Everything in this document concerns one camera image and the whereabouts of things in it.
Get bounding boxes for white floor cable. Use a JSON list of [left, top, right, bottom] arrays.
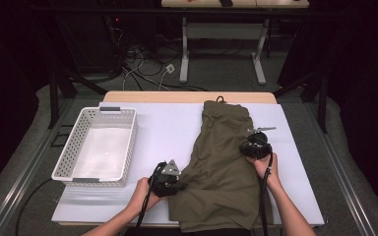
[[122, 52, 146, 91]]

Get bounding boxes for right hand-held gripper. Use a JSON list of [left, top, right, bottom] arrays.
[[239, 126, 278, 160]]

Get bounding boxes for thin black floor cable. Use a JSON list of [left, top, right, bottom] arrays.
[[124, 65, 210, 92]]

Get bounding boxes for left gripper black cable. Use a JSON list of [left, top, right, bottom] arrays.
[[134, 161, 166, 236]]

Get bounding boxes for wooden desk with white legs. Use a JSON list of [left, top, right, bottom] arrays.
[[160, 0, 310, 87]]

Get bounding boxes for olive green shorts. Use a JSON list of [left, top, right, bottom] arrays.
[[168, 95, 274, 233]]

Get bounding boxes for person's right hand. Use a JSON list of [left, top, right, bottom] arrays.
[[245, 151, 280, 190]]

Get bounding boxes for black metal stand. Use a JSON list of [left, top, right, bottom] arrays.
[[47, 65, 107, 130], [274, 70, 329, 134]]

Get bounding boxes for thick black floor cable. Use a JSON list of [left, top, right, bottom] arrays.
[[14, 177, 53, 236]]

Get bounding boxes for white perforated plastic basket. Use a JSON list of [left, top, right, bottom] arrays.
[[50, 106, 139, 189]]

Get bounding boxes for aluminium floor rail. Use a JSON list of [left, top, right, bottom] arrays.
[[0, 97, 77, 236], [303, 101, 375, 236]]

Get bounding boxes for black curtain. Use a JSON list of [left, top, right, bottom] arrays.
[[277, 0, 378, 217], [0, 0, 60, 203]]

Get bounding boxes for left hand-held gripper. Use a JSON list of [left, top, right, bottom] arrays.
[[148, 159, 186, 199]]

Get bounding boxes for person's left hand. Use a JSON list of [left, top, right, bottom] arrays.
[[127, 176, 168, 214]]

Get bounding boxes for black metal crossbar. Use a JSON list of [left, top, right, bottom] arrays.
[[23, 7, 346, 18]]

